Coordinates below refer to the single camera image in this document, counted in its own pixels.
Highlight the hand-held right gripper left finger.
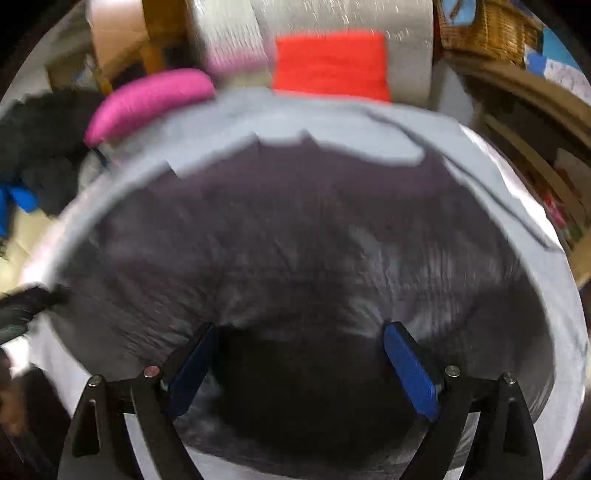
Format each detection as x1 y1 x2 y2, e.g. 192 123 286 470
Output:
58 322 220 480

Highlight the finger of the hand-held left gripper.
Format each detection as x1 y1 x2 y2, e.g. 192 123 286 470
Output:
0 284 70 344

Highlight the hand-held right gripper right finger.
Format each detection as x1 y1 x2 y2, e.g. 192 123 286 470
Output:
383 322 544 480

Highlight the dark quilted puffer jacket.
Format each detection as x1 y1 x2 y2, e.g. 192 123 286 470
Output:
51 138 555 478

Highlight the pile of black jackets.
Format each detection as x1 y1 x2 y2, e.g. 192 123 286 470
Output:
0 88 109 217

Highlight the white bed sheet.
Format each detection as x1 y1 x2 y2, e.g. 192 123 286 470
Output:
457 124 568 250

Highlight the pink pillow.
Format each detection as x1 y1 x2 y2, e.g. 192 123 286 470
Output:
84 68 217 146

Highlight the grey blanket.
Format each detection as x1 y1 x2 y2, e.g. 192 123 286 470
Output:
28 88 583 480

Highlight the wooden cabinet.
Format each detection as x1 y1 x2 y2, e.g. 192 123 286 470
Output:
85 0 195 93

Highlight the wooden shelf rack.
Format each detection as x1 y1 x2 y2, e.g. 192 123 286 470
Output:
443 48 591 259

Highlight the red pillow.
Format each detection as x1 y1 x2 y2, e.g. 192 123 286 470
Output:
271 31 392 103

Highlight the silver foil insulation mat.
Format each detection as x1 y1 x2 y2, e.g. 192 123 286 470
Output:
189 0 435 109

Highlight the white patterned box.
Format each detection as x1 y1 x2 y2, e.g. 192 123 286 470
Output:
524 51 591 102

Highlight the wicker basket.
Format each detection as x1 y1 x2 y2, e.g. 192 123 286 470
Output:
436 0 541 68

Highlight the light blue cloth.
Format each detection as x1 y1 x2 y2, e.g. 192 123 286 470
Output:
443 0 476 24

